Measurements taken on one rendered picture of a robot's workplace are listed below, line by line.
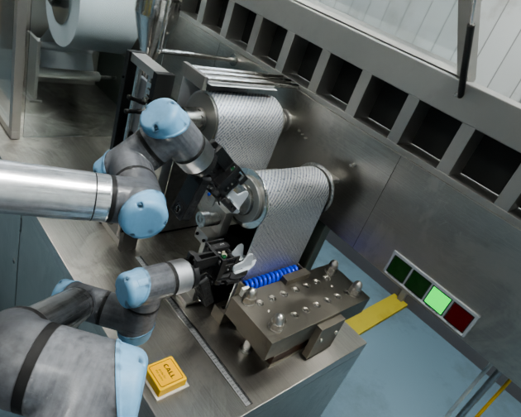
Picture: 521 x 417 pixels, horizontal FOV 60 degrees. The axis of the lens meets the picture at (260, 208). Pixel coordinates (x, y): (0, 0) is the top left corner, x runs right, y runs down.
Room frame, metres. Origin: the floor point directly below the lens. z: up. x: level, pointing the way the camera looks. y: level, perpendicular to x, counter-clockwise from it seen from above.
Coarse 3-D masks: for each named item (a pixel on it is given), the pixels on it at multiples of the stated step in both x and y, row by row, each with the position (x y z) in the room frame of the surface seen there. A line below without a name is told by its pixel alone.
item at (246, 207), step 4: (244, 184) 0.95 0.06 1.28; (236, 188) 0.95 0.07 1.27; (240, 188) 0.94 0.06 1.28; (244, 188) 0.93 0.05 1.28; (248, 188) 0.94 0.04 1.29; (236, 192) 0.95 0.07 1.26; (240, 192) 0.94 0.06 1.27; (248, 192) 0.93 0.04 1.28; (248, 196) 0.92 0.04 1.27; (252, 196) 0.93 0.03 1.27; (248, 200) 0.92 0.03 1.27; (252, 200) 0.92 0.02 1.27; (244, 204) 0.92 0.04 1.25; (248, 204) 0.92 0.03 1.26; (252, 204) 0.92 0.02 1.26; (244, 208) 0.92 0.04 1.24; (248, 208) 0.91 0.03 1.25; (240, 212) 0.93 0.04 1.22; (244, 212) 0.92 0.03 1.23; (248, 212) 0.92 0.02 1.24
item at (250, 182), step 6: (246, 180) 0.95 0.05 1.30; (252, 180) 0.94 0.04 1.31; (252, 186) 0.93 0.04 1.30; (258, 186) 0.93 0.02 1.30; (252, 192) 0.93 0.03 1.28; (258, 192) 0.92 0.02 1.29; (258, 198) 0.92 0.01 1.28; (258, 204) 0.91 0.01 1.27; (252, 210) 0.92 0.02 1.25; (258, 210) 0.91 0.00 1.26; (234, 216) 0.95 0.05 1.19; (240, 216) 0.94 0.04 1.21; (246, 216) 0.92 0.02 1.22; (252, 216) 0.91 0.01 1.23; (246, 222) 0.92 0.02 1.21
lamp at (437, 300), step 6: (432, 294) 0.95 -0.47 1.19; (438, 294) 0.94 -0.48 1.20; (426, 300) 0.95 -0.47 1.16; (432, 300) 0.94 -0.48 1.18; (438, 300) 0.93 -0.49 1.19; (444, 300) 0.93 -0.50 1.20; (450, 300) 0.92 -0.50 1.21; (432, 306) 0.94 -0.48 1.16; (438, 306) 0.93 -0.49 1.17; (444, 306) 0.92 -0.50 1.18; (438, 312) 0.92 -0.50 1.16
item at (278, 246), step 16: (272, 224) 0.95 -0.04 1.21; (288, 224) 1.00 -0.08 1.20; (304, 224) 1.06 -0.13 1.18; (256, 240) 0.93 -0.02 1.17; (272, 240) 0.97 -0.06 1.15; (288, 240) 1.03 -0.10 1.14; (304, 240) 1.09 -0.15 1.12; (256, 256) 0.95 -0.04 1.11; (272, 256) 1.00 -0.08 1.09; (288, 256) 1.05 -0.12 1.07; (256, 272) 0.97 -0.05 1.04
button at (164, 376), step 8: (160, 360) 0.69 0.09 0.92; (168, 360) 0.70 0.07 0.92; (152, 368) 0.66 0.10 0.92; (160, 368) 0.67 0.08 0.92; (168, 368) 0.68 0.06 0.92; (176, 368) 0.69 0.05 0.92; (152, 376) 0.65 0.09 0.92; (160, 376) 0.65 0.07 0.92; (168, 376) 0.66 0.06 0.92; (176, 376) 0.67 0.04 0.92; (184, 376) 0.67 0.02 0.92; (152, 384) 0.64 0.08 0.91; (160, 384) 0.63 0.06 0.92; (168, 384) 0.64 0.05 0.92; (176, 384) 0.65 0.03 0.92; (184, 384) 0.67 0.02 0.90; (160, 392) 0.62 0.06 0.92; (168, 392) 0.64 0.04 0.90
